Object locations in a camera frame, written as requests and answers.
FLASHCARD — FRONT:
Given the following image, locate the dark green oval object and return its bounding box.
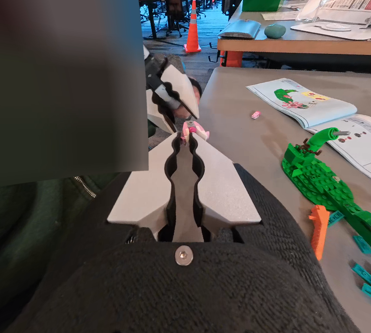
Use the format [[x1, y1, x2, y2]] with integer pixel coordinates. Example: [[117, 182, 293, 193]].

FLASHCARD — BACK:
[[264, 24, 287, 39]]

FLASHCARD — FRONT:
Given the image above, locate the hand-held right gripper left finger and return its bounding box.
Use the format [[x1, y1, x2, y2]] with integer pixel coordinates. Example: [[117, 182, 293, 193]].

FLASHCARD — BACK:
[[107, 133, 186, 241]]

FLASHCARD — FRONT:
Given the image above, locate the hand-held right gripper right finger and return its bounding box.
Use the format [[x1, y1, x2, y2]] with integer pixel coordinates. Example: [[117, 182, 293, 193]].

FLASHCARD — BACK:
[[189, 133, 262, 237]]

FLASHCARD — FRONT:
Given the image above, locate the pile of teal lego bricks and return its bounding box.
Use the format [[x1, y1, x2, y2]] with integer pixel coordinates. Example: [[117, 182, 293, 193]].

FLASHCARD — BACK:
[[328, 211, 371, 297]]

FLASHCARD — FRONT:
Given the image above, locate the paper sheet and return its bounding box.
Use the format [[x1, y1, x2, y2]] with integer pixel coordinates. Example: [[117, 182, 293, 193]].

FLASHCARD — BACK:
[[261, 11, 301, 21]]

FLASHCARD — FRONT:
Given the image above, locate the orange traffic cone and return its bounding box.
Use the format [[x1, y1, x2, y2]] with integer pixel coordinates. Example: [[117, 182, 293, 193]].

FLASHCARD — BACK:
[[183, 0, 202, 53]]

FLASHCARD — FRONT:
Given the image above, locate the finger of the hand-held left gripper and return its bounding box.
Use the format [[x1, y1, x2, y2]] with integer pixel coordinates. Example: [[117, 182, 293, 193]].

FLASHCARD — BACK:
[[146, 89, 178, 134], [148, 64, 200, 120]]

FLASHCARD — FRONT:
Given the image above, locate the white flat base plate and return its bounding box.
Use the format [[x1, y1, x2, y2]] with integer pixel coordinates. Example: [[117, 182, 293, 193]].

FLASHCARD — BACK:
[[291, 21, 371, 41]]

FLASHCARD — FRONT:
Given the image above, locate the orange brick separator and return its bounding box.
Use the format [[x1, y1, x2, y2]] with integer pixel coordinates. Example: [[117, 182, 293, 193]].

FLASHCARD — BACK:
[[308, 204, 330, 261]]

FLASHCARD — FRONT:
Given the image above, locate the wood edged work table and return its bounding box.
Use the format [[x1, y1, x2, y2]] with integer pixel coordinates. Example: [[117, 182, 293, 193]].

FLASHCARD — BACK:
[[217, 0, 371, 68]]

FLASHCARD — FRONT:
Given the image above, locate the green lego leaf build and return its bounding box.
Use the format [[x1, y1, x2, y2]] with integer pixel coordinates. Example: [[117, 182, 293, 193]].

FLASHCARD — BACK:
[[282, 127, 371, 248]]

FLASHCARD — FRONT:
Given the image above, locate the lego instruction booklet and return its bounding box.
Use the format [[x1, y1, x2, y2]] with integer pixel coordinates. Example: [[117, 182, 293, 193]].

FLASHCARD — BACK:
[[246, 78, 371, 179]]

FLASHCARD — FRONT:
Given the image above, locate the person's left hand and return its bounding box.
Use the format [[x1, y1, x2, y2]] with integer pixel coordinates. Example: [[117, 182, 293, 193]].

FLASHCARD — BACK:
[[173, 76, 203, 120]]

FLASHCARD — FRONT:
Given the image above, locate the grey padded pouch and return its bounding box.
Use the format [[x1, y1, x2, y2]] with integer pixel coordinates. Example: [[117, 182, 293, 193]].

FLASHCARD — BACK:
[[217, 19, 261, 40]]

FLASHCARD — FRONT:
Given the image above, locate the pink lego flower piece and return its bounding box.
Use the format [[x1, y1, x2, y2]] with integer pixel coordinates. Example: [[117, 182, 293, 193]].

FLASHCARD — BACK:
[[180, 120, 210, 146]]

